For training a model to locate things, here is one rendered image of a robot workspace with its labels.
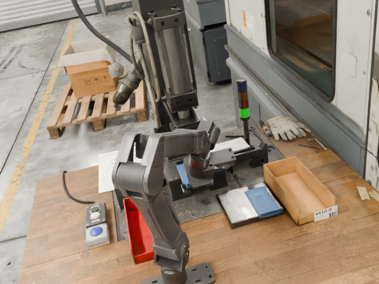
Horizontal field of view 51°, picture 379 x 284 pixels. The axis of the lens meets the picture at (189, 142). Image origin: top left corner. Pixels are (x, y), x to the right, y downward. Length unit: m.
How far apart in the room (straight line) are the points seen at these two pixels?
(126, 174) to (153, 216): 0.13
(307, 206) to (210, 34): 3.28
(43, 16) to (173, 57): 9.48
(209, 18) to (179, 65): 3.17
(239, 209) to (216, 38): 3.27
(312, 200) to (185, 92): 0.52
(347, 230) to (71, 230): 0.86
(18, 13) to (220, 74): 7.02
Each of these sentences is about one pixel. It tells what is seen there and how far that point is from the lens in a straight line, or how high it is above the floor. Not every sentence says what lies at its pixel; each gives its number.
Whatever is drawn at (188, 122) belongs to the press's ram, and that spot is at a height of 1.18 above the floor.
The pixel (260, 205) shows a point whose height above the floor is 0.92.
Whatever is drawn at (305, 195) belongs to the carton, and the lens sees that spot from 1.34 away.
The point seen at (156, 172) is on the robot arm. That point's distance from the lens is 0.83.
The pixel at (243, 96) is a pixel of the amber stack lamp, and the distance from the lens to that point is 1.48.
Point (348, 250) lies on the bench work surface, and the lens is 1.18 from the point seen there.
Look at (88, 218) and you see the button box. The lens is 1.38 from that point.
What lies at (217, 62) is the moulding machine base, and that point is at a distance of 4.46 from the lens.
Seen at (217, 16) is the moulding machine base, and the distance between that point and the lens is 4.35.
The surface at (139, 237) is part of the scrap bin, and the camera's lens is 1.28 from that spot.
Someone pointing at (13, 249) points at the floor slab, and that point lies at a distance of 2.99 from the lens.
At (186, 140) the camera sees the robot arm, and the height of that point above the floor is 1.27.
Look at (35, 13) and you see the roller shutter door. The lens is 10.61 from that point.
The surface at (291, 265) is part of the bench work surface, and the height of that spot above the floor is 0.90.
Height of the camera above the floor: 1.74
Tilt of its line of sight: 29 degrees down
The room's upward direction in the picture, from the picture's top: 10 degrees counter-clockwise
